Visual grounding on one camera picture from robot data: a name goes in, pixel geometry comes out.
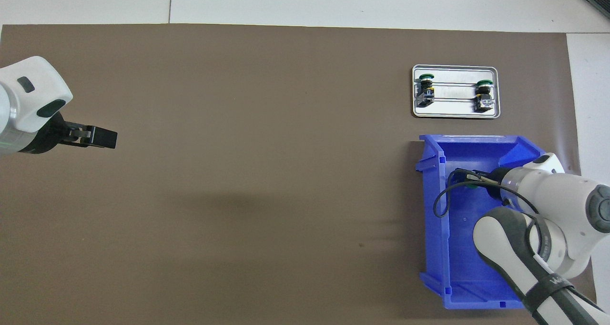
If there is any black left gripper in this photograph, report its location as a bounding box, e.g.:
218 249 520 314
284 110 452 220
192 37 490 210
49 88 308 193
20 112 118 155

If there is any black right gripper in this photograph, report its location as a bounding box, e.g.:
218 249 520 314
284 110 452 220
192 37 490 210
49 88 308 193
454 168 508 203

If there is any silver metal tray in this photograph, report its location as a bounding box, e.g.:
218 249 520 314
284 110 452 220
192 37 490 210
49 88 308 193
411 65 501 120

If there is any blue plastic storage bin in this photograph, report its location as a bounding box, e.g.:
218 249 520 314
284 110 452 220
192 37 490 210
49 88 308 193
416 134 560 310

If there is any brown table mat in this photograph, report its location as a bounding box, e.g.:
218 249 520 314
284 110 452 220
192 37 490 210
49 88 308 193
0 24 599 325

